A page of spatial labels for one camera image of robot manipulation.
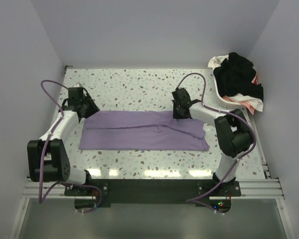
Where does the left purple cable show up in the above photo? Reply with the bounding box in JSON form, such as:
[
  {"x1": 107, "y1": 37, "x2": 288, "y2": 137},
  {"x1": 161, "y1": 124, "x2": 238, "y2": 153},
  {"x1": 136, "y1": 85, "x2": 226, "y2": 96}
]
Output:
[{"x1": 38, "y1": 80, "x2": 103, "y2": 215}]

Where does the white laundry basket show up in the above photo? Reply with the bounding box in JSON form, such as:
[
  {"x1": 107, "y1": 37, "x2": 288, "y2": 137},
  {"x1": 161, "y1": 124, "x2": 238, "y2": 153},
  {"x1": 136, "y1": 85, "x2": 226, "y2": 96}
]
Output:
[{"x1": 213, "y1": 72, "x2": 249, "y2": 110}]

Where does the aluminium frame rail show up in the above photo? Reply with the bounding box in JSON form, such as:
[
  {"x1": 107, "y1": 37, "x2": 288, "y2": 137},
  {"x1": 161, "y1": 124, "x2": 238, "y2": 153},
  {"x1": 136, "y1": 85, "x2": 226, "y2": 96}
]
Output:
[{"x1": 21, "y1": 179, "x2": 285, "y2": 199}]

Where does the white pink t shirt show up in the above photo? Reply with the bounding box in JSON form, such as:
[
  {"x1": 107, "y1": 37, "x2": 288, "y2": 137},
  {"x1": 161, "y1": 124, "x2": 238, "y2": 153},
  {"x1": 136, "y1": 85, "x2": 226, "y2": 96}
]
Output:
[{"x1": 208, "y1": 55, "x2": 264, "y2": 115}]

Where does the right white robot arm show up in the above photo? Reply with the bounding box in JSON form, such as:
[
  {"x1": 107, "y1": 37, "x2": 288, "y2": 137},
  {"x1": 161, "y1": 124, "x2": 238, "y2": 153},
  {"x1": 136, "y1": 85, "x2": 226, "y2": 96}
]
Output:
[{"x1": 172, "y1": 88, "x2": 257, "y2": 196}]

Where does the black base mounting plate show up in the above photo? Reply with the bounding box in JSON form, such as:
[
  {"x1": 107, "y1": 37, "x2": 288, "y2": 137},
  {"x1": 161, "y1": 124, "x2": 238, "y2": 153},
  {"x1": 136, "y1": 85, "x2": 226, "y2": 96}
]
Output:
[{"x1": 64, "y1": 179, "x2": 242, "y2": 213}]

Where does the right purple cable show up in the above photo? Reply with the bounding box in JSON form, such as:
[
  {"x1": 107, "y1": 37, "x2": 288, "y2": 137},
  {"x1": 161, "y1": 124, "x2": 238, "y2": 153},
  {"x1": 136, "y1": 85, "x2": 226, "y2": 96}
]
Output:
[{"x1": 178, "y1": 73, "x2": 257, "y2": 207}]

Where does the purple cable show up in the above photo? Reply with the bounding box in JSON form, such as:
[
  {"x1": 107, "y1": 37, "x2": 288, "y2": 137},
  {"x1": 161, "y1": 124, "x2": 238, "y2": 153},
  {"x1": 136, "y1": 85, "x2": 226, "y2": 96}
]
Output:
[
  {"x1": 178, "y1": 73, "x2": 257, "y2": 207},
  {"x1": 38, "y1": 80, "x2": 103, "y2": 215}
]

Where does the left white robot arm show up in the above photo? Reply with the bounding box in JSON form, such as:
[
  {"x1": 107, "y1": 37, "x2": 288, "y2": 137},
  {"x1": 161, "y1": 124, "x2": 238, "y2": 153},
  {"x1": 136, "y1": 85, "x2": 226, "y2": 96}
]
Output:
[{"x1": 27, "y1": 87, "x2": 100, "y2": 195}]

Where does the purple t shirt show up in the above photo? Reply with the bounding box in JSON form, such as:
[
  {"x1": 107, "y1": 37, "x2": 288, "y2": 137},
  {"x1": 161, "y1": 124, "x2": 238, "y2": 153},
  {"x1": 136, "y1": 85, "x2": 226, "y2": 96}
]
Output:
[{"x1": 79, "y1": 111, "x2": 209, "y2": 151}]

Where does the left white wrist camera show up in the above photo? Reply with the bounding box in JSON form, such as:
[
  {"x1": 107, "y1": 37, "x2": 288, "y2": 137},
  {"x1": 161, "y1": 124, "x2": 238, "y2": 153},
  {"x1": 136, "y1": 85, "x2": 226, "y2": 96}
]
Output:
[{"x1": 72, "y1": 82, "x2": 83, "y2": 88}]

